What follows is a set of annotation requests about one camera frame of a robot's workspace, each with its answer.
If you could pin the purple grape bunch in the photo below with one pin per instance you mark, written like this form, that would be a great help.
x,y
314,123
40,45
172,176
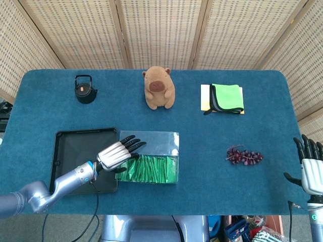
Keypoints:
x,y
243,156

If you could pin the black iron teapot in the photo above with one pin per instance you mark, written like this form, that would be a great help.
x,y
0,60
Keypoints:
x,y
84,94

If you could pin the orange-brown box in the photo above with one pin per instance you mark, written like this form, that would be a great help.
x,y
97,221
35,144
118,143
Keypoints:
x,y
273,223

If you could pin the white and yellow sheet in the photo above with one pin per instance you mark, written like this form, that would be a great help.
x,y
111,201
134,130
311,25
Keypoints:
x,y
205,95

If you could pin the black plastic tray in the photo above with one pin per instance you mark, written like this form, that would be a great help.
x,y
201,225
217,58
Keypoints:
x,y
73,148

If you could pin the woven folding screen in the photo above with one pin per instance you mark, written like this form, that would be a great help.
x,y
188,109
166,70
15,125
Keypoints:
x,y
161,30

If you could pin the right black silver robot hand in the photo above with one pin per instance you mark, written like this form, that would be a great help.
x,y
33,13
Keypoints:
x,y
311,171

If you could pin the blue table cover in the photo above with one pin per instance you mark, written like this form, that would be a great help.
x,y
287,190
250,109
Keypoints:
x,y
202,126

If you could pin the brown capybara plush toy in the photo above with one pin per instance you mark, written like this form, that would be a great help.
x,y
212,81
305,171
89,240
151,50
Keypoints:
x,y
159,95

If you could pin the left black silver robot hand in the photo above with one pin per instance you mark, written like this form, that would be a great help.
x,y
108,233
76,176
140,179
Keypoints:
x,y
114,156

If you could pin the green folded microfiber cloth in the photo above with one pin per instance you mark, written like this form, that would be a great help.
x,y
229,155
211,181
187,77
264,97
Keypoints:
x,y
227,97

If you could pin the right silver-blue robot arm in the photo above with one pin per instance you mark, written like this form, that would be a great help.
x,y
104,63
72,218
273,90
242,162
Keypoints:
x,y
316,221

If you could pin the blue cardboard box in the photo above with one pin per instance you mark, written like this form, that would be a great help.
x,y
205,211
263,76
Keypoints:
x,y
236,230

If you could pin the clear box of green packets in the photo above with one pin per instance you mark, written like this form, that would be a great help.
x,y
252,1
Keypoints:
x,y
156,142

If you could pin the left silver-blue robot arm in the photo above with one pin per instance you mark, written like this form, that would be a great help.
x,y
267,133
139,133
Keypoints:
x,y
70,177

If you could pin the black equipment pile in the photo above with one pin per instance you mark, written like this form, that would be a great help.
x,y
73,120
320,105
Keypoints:
x,y
3,116

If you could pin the green tea bags row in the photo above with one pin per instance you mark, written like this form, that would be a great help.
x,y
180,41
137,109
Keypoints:
x,y
151,169

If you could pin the silver-blue robot torso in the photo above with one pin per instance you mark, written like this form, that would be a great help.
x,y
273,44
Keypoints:
x,y
151,227

